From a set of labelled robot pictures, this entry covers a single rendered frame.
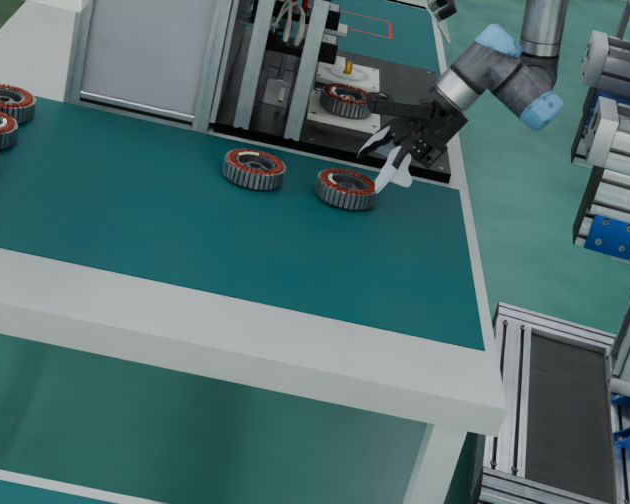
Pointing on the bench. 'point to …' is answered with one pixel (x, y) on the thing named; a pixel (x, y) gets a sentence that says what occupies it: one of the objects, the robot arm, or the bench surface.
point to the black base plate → (395, 78)
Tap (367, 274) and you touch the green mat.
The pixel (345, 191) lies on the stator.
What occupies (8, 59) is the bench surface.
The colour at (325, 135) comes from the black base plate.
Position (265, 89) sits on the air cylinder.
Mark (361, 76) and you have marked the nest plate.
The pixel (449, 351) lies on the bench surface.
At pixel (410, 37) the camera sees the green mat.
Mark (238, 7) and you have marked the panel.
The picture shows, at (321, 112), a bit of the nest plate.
